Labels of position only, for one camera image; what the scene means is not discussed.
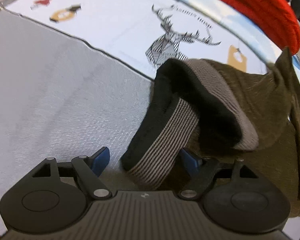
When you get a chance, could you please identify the patterned deer bed sheet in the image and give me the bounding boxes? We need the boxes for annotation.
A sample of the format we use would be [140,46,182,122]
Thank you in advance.
[0,0,300,238]

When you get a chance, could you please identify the olive corduroy pants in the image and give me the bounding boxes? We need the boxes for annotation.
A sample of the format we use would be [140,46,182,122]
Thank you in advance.
[121,48,300,217]

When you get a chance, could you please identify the blue cloud pattern quilt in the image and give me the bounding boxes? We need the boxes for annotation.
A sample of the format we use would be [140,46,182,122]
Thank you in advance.
[129,0,300,120]

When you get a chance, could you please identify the red folded blanket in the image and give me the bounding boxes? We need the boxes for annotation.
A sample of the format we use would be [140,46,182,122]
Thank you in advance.
[221,0,300,55]

